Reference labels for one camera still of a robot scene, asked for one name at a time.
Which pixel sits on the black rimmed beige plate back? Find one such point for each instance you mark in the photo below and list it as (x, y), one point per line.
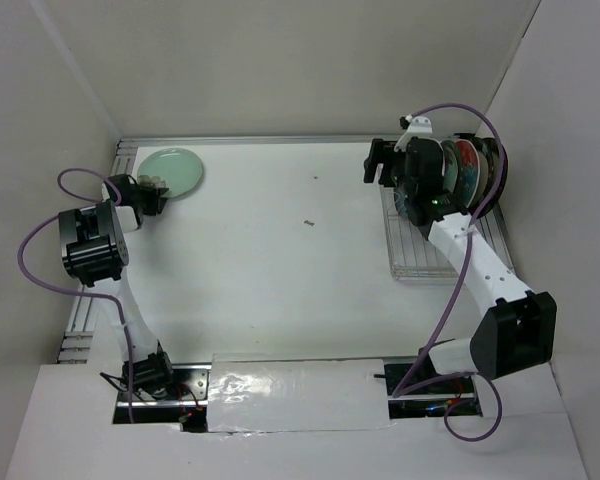
(489, 160)

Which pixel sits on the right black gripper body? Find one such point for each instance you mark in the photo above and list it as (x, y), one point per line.
(376, 161)

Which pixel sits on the black rimmed beige plate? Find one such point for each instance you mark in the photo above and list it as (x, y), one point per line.
(498, 175)
(489, 160)

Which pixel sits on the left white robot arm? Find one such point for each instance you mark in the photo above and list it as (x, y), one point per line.
(150, 371)

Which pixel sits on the mint green flower plate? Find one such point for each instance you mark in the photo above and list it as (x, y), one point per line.
(451, 165)
(175, 172)

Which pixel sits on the black rimmed beige plate front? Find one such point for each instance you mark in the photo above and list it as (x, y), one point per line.
(498, 175)

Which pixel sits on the aluminium frame rail back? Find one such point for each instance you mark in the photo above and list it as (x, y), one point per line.
(135, 143)

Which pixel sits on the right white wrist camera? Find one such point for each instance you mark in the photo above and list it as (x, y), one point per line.
(413, 126)

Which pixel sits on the dark teal plate back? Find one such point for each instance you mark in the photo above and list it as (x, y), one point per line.
(400, 202)

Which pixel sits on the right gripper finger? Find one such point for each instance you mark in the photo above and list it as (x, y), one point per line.
(387, 177)
(380, 150)

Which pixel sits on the aluminium frame rail left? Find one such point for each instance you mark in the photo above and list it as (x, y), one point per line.
(93, 251)

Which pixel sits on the white wire dish rack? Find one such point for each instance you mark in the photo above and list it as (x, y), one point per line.
(413, 259)

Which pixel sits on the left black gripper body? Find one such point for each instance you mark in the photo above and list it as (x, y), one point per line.
(139, 201)

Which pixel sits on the red teal floral plate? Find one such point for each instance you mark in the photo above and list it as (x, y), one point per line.
(469, 171)

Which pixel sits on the white foil cover sheet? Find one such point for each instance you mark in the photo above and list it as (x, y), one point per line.
(297, 396)

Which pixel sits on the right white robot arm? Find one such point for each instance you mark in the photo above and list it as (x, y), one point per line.
(516, 330)

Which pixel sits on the mint green flower plate back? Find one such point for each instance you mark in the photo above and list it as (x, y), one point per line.
(175, 172)

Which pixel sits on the mint green flower plate front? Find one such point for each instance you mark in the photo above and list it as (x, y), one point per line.
(451, 165)

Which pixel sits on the aluminium frame rail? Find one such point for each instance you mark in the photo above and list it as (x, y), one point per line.
(135, 143)
(93, 251)

